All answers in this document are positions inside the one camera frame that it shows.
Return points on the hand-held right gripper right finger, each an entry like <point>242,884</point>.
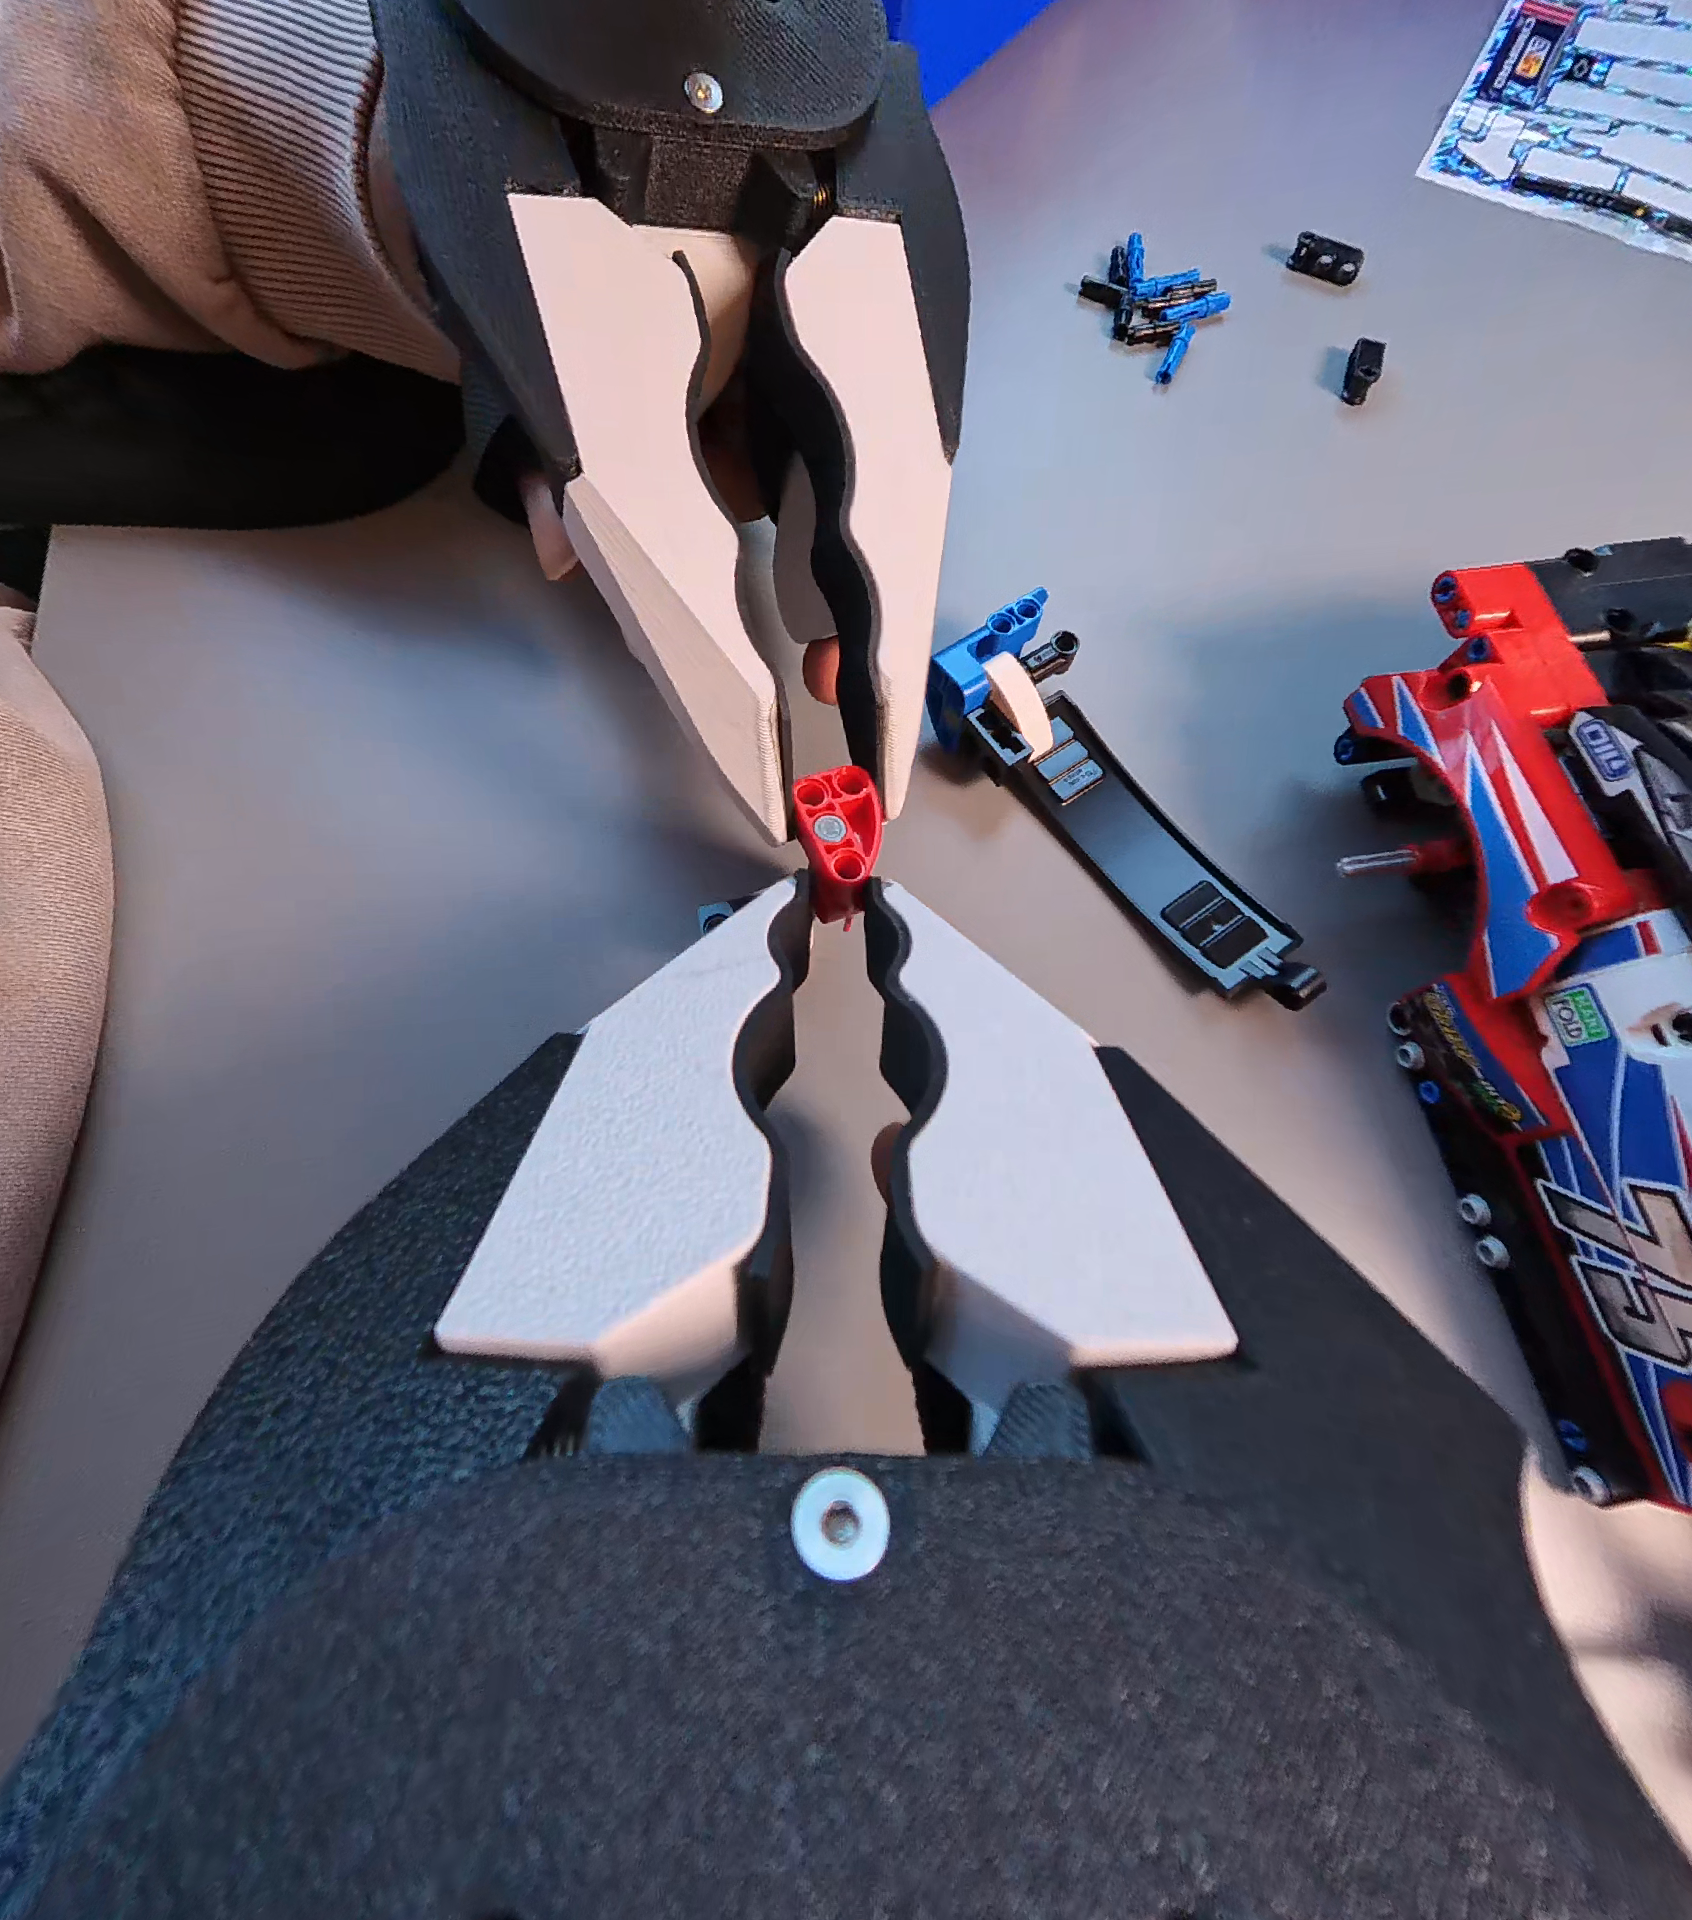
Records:
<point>1071,1201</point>

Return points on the small black lego piece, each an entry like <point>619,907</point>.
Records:
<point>1364,372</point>

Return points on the red lego piece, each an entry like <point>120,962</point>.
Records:
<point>835,834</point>

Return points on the pile of blue lego pins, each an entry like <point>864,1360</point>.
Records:
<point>1162,301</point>

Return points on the black forearm brace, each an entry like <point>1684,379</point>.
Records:
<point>157,436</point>

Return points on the black lego piece with holes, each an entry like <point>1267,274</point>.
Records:
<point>1327,258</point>

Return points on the black lego panel blue end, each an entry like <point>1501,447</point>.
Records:
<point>1132,841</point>

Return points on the lego race car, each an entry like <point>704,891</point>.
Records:
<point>1611,1201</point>

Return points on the blue plastic container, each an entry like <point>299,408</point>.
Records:
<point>967,38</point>

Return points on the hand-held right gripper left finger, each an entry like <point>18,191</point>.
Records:
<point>606,1185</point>

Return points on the person's left hand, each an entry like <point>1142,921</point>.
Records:
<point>745,459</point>

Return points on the shiny sticker sheet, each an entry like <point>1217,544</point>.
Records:
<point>1641,120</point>

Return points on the person's left forearm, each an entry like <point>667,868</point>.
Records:
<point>111,150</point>

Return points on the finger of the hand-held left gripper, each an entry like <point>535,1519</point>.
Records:
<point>892,450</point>
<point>606,390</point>

